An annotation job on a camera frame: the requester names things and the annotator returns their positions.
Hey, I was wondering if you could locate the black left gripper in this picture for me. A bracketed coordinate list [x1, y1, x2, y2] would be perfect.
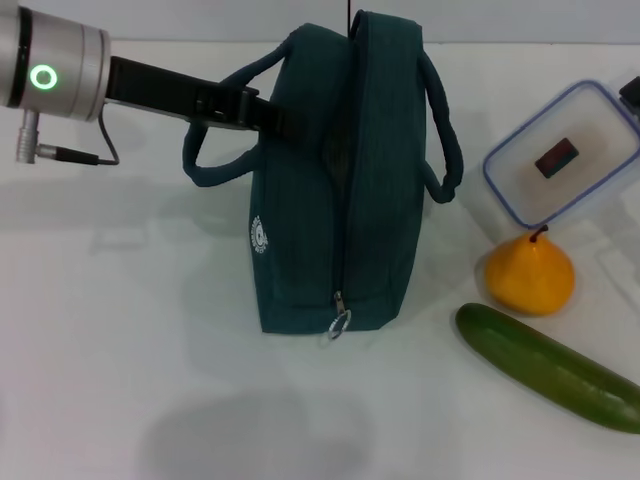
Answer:
[102, 55, 307, 141]

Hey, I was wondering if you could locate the clear blue-rimmed food container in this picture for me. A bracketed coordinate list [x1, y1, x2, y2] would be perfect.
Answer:
[482, 78, 640, 230]

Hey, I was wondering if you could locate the dark teal lunch bag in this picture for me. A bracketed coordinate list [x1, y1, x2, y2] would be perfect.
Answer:
[182, 8, 465, 346]

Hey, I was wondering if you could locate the orange pear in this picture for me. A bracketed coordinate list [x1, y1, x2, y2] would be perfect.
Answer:
[483, 224, 576, 317]

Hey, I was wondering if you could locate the green cucumber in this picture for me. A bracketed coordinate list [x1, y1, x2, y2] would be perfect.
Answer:
[454, 302, 640, 435]

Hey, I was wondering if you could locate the left arm silver cable plug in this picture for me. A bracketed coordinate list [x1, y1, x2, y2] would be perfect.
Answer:
[14, 107, 121, 167]

